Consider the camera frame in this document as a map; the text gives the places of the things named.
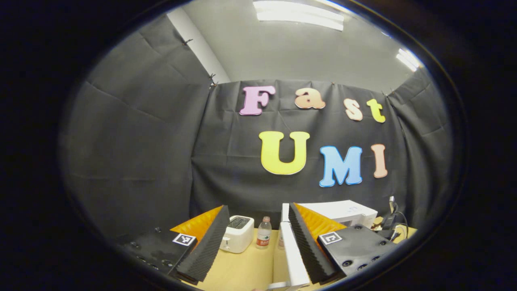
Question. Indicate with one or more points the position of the small ceiling light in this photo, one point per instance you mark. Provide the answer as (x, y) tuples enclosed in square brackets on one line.
[(408, 60)]

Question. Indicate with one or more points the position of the white microwave oven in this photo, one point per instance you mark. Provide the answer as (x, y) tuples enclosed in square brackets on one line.
[(347, 212)]

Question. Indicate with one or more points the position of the black backdrop cloth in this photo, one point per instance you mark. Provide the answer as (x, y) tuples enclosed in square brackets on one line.
[(129, 141)]

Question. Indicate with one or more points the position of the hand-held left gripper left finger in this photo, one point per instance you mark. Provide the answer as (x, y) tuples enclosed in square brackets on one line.
[(206, 250)]

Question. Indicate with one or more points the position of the white toaster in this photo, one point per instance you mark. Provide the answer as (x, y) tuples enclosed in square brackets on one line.
[(240, 238)]

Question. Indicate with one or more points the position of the long ceiling light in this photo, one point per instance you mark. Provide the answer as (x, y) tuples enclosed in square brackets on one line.
[(299, 14)]

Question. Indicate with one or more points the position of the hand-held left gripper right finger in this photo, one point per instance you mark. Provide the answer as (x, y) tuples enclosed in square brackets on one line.
[(311, 252)]

